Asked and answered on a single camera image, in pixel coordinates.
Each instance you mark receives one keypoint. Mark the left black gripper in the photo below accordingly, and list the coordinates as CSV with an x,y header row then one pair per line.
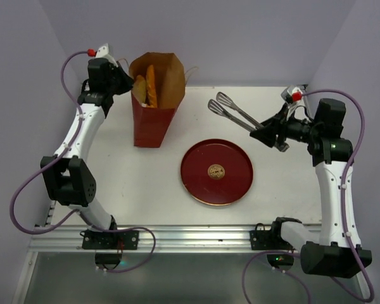
x,y
127,81

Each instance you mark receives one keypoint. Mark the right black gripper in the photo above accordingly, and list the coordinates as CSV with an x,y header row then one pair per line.
x,y
277,127

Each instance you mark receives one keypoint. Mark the sliced bread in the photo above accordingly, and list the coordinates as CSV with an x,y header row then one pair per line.
x,y
140,89

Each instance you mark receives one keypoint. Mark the long twisted bread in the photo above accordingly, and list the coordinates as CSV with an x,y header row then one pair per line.
x,y
151,87

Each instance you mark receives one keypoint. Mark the red paper bag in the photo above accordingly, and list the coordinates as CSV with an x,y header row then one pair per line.
x,y
151,124

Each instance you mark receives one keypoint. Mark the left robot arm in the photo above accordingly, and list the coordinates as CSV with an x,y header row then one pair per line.
x,y
67,177

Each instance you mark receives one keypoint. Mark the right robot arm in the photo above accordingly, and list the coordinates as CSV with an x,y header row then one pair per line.
x,y
337,251

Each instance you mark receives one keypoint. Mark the red round plate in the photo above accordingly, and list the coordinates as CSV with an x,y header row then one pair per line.
x,y
216,172

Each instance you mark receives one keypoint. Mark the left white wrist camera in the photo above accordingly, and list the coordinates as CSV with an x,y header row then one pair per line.
x,y
104,51

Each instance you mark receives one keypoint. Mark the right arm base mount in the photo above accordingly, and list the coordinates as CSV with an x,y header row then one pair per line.
x,y
267,238

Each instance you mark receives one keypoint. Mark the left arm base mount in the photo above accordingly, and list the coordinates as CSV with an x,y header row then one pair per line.
x,y
109,246

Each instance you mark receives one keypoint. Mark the aluminium rail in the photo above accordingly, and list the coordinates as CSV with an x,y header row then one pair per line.
x,y
169,239

